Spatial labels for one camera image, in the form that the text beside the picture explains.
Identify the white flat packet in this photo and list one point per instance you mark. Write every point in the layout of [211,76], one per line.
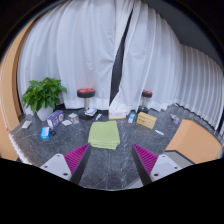
[26,124]

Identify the white ointment tube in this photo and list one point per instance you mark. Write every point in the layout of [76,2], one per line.
[98,117]

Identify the white curtain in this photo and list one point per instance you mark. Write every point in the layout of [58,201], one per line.
[160,60]
[76,50]

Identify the black stool with red seat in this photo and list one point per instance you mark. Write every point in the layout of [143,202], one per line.
[86,93]
[146,94]

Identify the white and orange tissue box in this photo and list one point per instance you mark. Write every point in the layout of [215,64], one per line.
[118,114]

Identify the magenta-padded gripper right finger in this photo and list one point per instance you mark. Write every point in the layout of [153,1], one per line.
[164,165]

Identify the orange wooden counter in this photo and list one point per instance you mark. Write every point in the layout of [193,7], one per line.
[193,140]

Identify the small white and blue box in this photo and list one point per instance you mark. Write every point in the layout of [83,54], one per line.
[131,118]

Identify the yellow cardboard box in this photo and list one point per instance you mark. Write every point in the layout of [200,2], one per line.
[146,120]

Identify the white paper packet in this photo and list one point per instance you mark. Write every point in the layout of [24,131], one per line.
[72,115]

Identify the green towel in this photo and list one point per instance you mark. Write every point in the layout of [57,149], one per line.
[104,134]

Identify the white sachet with orange print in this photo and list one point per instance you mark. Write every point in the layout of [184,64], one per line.
[66,122]

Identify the green potted plant, white pot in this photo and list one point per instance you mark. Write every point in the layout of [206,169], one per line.
[42,93]

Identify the purple cardboard box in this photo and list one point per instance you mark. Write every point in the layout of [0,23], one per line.
[55,120]

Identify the colourful blister pack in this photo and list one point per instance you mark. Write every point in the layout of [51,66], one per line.
[74,120]

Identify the small black round object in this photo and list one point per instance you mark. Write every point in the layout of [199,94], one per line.
[53,132]

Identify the small pinkish bottle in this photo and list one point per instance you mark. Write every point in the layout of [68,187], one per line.
[175,119]

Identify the small white wrapped packet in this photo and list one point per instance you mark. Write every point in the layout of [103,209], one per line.
[159,132]

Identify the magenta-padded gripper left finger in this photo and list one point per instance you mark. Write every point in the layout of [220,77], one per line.
[57,165]

